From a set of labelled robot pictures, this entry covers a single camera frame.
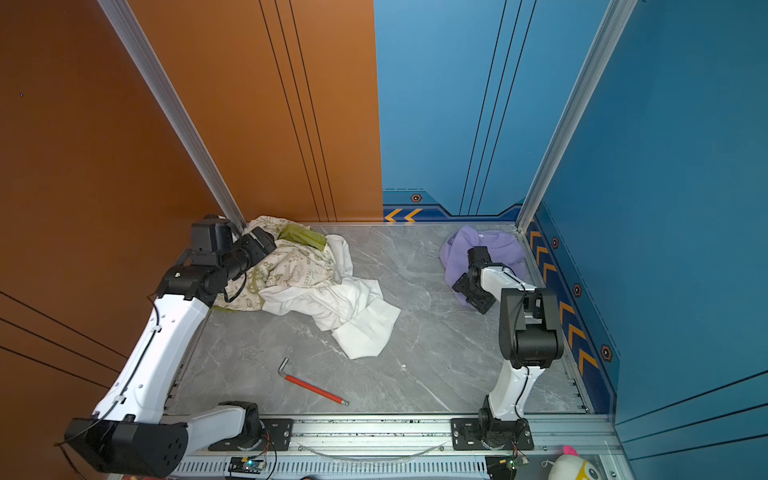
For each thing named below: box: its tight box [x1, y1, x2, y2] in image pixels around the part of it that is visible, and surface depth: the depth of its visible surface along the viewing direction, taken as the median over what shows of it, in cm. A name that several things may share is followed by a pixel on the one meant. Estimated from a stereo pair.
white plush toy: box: [548, 445, 605, 480], surface depth 65 cm
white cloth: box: [259, 235, 401, 359], surface depth 92 cm
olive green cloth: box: [277, 224, 327, 251], surface depth 102 cm
